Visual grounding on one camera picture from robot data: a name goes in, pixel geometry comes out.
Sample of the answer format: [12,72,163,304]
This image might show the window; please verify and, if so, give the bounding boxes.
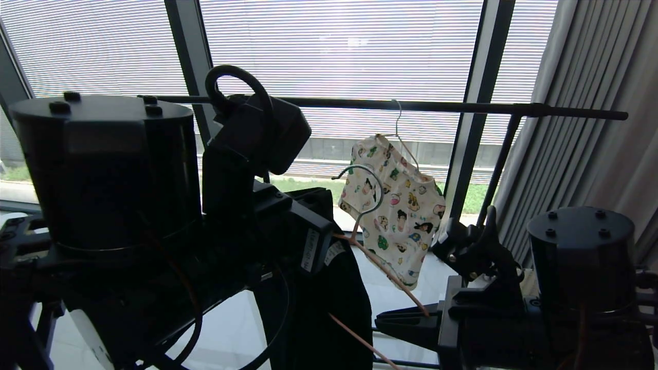
[0,0,558,227]

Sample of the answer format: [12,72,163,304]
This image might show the cream printed garment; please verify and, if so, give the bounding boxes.
[338,135,447,291]

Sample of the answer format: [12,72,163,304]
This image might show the black garment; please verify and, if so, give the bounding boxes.
[254,188,373,370]

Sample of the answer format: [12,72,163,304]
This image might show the pink clothes hanger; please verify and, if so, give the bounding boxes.
[378,99,422,173]
[329,164,431,370]

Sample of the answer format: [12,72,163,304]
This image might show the black cable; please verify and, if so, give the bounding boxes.
[149,267,294,370]

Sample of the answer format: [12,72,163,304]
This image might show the black clothes rack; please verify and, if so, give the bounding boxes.
[139,95,629,370]

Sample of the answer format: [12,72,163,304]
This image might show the brown curtain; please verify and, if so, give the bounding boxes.
[493,0,658,268]

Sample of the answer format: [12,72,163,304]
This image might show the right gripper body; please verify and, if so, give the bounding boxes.
[437,275,656,370]

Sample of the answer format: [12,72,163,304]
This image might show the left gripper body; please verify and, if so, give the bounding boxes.
[206,180,335,288]

